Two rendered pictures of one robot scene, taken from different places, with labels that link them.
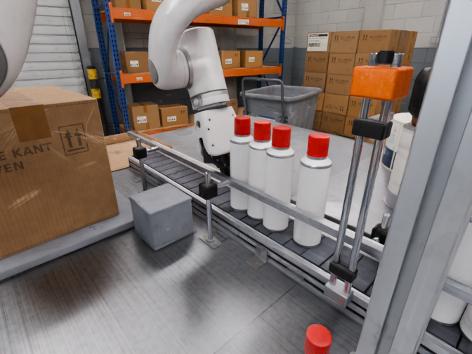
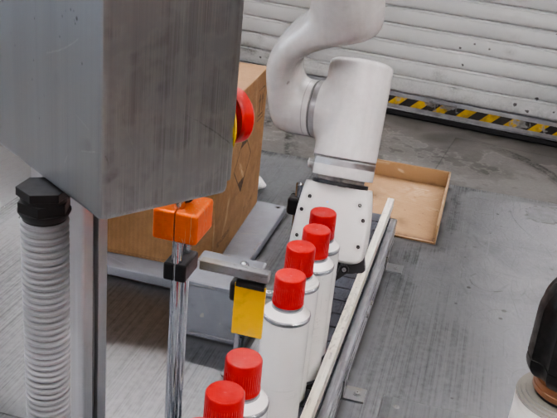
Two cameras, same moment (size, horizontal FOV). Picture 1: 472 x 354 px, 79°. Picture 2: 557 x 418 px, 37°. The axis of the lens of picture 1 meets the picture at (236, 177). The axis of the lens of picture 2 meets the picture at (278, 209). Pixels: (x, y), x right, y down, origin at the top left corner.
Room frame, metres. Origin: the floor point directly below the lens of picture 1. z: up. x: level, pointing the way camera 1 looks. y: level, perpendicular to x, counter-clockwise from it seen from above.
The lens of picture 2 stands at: (-0.01, -0.76, 1.50)
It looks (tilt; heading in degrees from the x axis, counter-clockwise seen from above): 24 degrees down; 55
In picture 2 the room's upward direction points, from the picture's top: 6 degrees clockwise
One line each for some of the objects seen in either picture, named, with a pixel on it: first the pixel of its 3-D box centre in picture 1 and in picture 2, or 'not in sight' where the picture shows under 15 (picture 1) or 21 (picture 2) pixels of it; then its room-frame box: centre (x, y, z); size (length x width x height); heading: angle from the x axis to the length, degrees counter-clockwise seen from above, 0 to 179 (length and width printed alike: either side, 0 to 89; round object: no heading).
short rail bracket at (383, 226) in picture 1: (379, 241); not in sight; (0.42, -0.26, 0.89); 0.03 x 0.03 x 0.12; 43
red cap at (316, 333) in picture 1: (317, 342); not in sight; (0.26, -0.11, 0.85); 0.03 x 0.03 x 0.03
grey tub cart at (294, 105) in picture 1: (279, 121); not in sight; (3.09, -0.48, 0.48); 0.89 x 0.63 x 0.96; 145
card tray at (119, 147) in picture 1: (123, 148); (380, 193); (1.06, 0.44, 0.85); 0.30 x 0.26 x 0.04; 43
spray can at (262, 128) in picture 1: (260, 171); (307, 303); (0.53, -0.05, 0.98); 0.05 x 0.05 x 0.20
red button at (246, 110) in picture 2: not in sight; (227, 115); (0.26, -0.29, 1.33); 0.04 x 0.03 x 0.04; 98
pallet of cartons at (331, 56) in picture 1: (352, 87); not in sight; (4.14, -1.63, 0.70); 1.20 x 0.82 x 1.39; 42
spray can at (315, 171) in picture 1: (312, 192); (281, 357); (0.44, -0.13, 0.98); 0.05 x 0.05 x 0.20
